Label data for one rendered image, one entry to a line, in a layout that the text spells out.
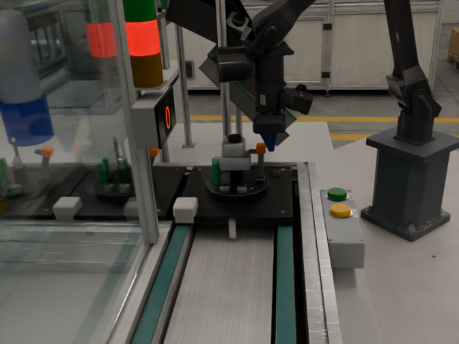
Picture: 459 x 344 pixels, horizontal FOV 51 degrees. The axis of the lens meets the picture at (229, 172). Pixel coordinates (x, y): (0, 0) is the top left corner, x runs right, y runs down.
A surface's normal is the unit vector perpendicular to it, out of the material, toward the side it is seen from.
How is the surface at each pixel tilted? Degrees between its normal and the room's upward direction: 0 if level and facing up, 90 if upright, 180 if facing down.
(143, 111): 90
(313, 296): 0
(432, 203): 90
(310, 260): 0
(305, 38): 90
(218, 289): 0
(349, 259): 90
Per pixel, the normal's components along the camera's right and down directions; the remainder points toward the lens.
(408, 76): -0.06, -0.06
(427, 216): 0.58, 0.33
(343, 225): -0.05, -0.90
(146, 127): -0.10, 0.43
